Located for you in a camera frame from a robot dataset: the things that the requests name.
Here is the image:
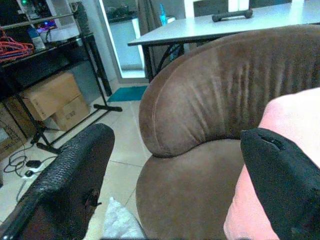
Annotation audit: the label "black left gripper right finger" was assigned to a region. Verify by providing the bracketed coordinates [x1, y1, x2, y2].
[240, 127, 320, 240]

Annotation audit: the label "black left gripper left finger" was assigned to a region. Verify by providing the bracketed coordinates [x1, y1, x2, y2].
[0, 123, 116, 240]

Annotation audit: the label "pink pillow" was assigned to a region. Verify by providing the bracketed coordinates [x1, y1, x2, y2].
[223, 87, 320, 240]

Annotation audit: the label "brown suede sofa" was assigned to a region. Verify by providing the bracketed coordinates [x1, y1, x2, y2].
[135, 24, 320, 240]

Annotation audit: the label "teal floor mat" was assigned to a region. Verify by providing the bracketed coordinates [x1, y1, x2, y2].
[107, 85, 149, 103]

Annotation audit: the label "black power adapter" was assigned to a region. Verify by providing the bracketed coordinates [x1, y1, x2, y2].
[25, 159, 41, 169]

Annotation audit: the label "small cardboard box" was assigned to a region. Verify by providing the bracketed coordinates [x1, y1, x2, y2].
[51, 95, 90, 132]

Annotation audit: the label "printed cardboard box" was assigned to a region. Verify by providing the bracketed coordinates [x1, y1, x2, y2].
[0, 102, 27, 161]

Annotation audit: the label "large cardboard box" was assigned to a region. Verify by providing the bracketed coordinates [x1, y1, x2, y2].
[21, 71, 83, 122]

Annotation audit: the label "black metal rack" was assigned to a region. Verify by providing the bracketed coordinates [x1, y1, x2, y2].
[0, 12, 123, 155]

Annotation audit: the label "red clothes hangers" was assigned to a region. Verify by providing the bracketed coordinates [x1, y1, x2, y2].
[0, 28, 35, 64]

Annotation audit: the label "white folding table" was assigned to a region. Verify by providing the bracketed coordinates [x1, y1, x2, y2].
[127, 1, 320, 83]

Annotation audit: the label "black dumbbell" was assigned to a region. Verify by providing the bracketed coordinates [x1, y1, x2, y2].
[211, 9, 254, 23]

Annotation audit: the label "beige curtain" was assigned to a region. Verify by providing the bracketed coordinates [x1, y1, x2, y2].
[137, 0, 163, 42]

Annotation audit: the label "blue spray bottle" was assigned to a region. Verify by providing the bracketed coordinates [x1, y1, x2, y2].
[159, 3, 168, 27]

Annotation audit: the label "black power cable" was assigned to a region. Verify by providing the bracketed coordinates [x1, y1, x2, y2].
[3, 139, 35, 178]

